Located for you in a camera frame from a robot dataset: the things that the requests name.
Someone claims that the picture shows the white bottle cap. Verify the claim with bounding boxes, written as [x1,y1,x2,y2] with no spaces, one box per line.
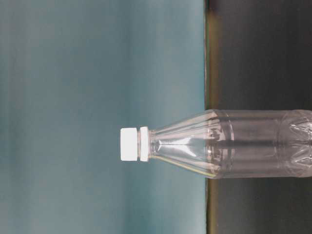
[120,128,138,161]

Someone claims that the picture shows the clear plastic bottle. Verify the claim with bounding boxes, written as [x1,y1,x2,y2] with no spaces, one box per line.
[137,110,312,179]

